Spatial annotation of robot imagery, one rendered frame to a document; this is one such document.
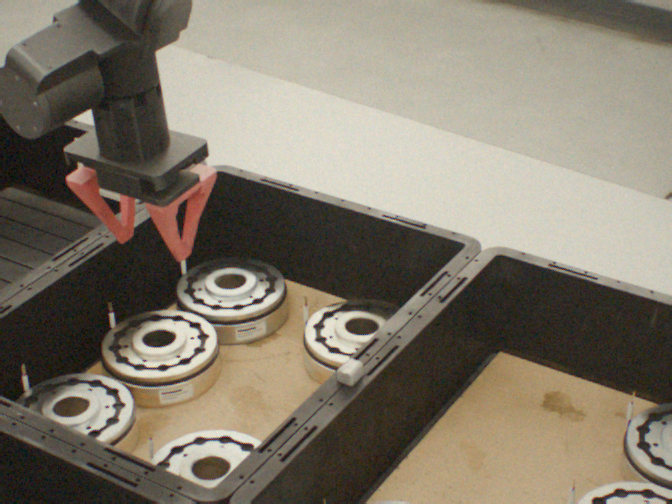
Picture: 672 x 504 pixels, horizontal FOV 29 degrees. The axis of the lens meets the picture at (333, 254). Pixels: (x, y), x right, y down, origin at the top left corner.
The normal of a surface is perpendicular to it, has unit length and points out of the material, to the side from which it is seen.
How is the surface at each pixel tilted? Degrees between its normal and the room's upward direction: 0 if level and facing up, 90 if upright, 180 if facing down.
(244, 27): 0
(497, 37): 0
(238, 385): 0
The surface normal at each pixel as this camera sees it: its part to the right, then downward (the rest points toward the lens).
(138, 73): 0.65, 0.37
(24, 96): -0.64, 0.47
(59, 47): 0.21, -0.58
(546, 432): -0.02, -0.85
